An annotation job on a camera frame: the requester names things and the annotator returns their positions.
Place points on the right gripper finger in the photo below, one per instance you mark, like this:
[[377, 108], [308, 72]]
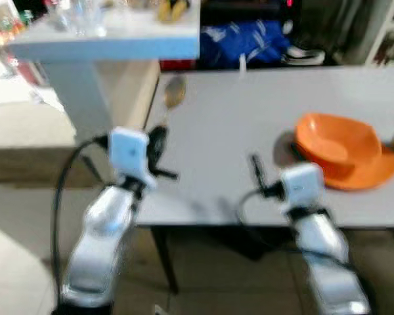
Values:
[[257, 172]]

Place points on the steel spoon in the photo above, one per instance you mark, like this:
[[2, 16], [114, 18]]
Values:
[[175, 92]]

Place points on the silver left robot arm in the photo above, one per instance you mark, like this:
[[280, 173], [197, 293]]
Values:
[[98, 249]]

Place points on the grey table with black legs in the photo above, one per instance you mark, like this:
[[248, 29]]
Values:
[[249, 131]]

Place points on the white counter block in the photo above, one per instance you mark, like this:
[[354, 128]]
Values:
[[118, 98]]

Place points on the orange bowl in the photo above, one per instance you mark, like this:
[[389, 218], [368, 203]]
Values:
[[335, 141]]

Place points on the red box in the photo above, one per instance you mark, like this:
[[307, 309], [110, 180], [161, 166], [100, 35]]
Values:
[[177, 64]]

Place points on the orange plate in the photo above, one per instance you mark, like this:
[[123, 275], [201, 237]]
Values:
[[374, 176]]

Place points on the white raised bar shelf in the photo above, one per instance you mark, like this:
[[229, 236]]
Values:
[[105, 42]]

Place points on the white and black shoe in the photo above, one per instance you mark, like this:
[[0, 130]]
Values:
[[302, 56]]

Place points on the blue cloth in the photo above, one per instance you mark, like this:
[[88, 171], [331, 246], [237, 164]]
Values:
[[243, 42]]

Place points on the yellow bananas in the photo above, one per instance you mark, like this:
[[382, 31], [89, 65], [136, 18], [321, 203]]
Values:
[[172, 10]]

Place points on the clear glass jar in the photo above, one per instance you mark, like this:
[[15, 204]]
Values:
[[58, 13], [88, 16]]

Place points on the black appliance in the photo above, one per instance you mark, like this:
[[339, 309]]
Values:
[[249, 8]]

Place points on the white bookshelf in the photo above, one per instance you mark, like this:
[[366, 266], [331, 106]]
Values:
[[391, 33]]

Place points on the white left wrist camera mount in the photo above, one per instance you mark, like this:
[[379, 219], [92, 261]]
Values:
[[128, 154]]

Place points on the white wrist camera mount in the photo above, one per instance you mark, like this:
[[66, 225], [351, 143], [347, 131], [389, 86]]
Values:
[[128, 154], [302, 187]]

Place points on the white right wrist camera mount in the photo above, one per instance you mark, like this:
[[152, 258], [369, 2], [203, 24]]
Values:
[[302, 187]]

